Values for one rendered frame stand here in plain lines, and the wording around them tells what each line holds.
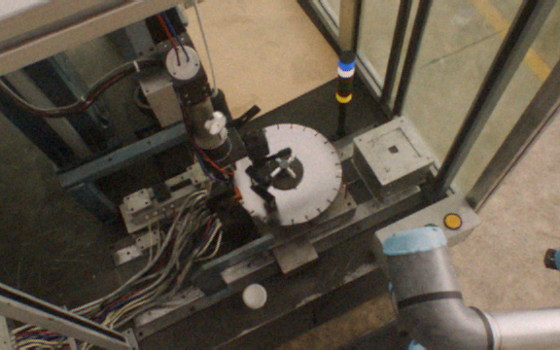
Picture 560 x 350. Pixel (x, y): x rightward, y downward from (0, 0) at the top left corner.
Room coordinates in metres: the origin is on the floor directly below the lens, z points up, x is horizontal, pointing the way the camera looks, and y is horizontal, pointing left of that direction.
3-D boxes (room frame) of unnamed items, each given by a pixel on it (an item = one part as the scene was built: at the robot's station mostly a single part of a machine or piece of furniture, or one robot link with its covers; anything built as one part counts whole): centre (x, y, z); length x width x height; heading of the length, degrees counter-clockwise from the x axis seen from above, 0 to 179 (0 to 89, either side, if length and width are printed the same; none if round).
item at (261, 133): (0.61, 0.02, 1.17); 0.06 x 0.05 x 0.20; 96
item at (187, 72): (0.74, 0.16, 1.45); 0.35 x 0.07 x 0.28; 15
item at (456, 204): (0.42, -0.41, 0.82); 0.28 x 0.11 x 0.15; 105
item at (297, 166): (0.65, -0.04, 0.96); 0.11 x 0.11 x 0.03
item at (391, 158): (0.68, -0.38, 0.82); 0.18 x 0.18 x 0.15; 15
